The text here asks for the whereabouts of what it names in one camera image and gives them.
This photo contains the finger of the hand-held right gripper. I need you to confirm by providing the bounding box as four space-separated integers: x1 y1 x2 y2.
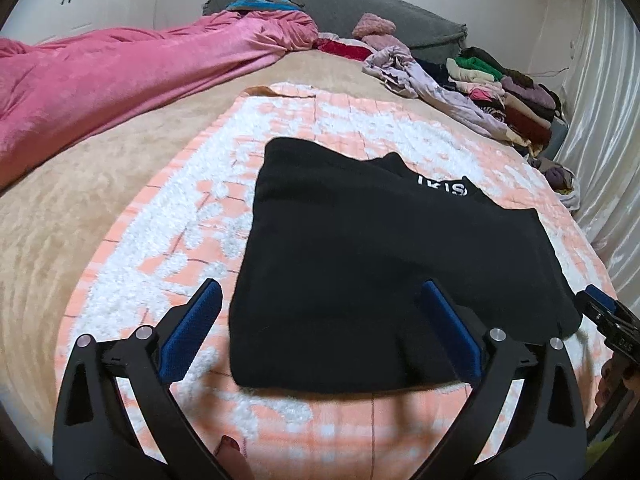
574 284 625 333

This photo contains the peach and white patterned blanket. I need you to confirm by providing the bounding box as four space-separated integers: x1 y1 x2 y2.
55 82 621 480

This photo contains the pink velvet blanket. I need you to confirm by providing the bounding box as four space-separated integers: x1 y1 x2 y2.
0 10 321 191

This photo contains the white satin curtain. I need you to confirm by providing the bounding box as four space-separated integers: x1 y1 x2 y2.
552 0 640 311

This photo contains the purple cloth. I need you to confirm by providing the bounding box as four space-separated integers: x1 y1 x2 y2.
542 162 581 208

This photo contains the lilac garment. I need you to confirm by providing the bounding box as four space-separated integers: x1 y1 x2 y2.
364 45 511 141

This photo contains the person's left hand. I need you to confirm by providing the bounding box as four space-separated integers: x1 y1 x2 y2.
214 435 256 480

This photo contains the white wardrobe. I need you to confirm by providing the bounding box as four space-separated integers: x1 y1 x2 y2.
0 0 166 46

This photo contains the grey headboard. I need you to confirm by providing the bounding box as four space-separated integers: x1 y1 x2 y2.
202 0 469 63

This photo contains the pile of folded clothes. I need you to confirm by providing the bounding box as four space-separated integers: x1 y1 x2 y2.
415 46 568 158

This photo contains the pink knitted garment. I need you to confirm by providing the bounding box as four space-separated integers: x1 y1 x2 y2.
351 12 403 51

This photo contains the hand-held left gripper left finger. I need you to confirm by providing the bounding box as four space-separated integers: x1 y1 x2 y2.
52 277 236 480

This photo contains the blue cloth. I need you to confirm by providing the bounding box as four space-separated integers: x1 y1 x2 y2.
225 0 307 13

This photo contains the person's right hand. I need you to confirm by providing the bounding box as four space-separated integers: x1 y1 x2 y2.
596 359 627 413

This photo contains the black sweater with orange cuffs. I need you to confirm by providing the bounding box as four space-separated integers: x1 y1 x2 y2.
227 137 583 395

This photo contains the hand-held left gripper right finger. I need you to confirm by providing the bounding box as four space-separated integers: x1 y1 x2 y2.
417 280 593 480

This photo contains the red cloth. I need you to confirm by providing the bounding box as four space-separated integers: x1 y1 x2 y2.
317 37 376 61

